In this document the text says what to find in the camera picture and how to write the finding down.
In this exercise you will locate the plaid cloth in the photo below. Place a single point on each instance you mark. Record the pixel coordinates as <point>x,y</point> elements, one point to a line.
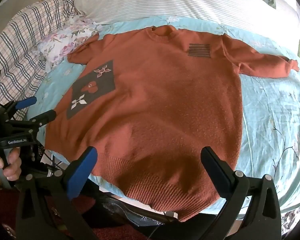
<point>22,42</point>

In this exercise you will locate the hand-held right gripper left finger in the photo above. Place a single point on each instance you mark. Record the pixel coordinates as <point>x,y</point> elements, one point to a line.
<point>82,173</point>

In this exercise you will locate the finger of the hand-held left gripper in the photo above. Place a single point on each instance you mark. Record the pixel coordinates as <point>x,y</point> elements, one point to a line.
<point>43,117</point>
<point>27,102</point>

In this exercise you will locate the white striped duvet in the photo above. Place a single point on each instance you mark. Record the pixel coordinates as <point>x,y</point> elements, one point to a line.
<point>165,0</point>

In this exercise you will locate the shiny dark plastic bag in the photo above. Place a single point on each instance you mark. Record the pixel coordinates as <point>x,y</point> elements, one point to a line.
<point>130,213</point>

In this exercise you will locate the light blue floral bed sheet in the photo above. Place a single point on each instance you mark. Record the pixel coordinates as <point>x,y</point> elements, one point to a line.
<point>265,110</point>

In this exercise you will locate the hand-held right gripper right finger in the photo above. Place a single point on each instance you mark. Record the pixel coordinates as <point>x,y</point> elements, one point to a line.
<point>212,166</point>

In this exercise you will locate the white pink floral pillow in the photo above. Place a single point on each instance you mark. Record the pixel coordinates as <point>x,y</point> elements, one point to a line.
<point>65,37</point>

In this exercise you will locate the person's left hand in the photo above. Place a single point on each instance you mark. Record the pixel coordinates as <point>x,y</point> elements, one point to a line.
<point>12,161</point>

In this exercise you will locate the orange knit sweater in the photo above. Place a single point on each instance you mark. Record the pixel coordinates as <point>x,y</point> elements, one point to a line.
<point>152,105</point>

